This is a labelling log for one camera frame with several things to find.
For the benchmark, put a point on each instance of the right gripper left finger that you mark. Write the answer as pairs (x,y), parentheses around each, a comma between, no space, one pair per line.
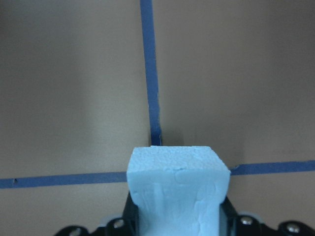
(125,225)

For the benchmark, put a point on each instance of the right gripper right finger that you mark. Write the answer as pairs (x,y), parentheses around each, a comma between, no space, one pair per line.
(234,224)

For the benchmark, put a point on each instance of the light blue block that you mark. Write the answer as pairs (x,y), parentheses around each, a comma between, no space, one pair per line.
(178,190)

